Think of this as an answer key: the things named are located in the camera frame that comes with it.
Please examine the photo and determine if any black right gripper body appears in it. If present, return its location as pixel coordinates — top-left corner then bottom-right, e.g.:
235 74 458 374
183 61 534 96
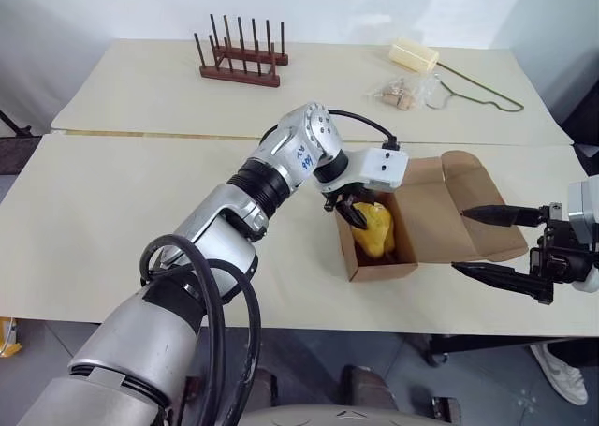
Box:
528 201 599 286

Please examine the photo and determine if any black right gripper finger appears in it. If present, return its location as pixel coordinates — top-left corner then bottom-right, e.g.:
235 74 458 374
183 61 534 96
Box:
461 203 545 228
450 261 556 306

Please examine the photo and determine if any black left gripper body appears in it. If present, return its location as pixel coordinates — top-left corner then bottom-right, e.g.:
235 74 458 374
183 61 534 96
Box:
321 182 376 212

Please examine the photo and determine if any yellow item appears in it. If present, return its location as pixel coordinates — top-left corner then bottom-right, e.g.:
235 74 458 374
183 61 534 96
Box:
350 201 397 261

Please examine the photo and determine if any brown cardboard box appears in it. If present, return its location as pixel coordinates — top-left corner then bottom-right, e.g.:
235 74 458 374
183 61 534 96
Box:
333 150 531 284

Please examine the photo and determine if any dark trouser leg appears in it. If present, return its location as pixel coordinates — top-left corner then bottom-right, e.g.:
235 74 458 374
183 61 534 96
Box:
546 337 599 367

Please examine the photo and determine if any black table caster wheel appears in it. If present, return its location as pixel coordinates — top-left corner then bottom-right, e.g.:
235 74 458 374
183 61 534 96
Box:
422 335 446 367

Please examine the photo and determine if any white shoe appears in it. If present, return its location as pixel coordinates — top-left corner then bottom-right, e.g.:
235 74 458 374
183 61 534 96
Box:
530 342 590 406

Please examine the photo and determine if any clear bag of wooden pieces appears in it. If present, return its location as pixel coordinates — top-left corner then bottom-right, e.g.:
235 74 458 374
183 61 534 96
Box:
366 71 439 112

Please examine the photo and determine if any pale yellow ribbed block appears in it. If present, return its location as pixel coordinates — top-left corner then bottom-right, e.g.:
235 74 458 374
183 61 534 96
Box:
388 36 441 76

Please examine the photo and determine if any dark wooden peg rack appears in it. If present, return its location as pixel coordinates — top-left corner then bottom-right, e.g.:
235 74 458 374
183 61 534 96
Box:
193 13 290 89

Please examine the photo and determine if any grey robot torso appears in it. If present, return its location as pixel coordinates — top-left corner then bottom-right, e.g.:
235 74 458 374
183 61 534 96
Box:
241 400 451 426

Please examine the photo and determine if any black tripod stand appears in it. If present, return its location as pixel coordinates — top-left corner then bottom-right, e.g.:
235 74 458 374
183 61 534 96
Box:
0 109 33 175

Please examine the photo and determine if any yellow object on floor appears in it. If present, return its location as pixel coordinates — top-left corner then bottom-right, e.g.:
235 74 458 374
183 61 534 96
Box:
0 316 23 360

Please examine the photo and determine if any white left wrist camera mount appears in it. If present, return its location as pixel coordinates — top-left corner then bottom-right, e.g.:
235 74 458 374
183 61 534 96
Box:
312 146 409 196

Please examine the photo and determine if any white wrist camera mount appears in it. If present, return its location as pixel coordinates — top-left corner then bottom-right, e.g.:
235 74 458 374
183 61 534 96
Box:
312 146 409 196
565 174 599 292

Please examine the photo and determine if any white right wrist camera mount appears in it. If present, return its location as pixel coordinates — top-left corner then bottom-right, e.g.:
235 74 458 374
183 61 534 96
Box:
565 174 599 292

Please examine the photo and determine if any thin black left wrist cable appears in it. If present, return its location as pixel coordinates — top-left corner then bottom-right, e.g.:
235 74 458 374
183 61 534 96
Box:
327 109 402 152

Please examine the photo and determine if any olive wire hanger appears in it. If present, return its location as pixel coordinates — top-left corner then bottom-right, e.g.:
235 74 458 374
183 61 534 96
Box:
422 62 525 115

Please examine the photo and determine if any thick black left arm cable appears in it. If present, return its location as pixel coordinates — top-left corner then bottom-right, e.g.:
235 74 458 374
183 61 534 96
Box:
139 232 263 426

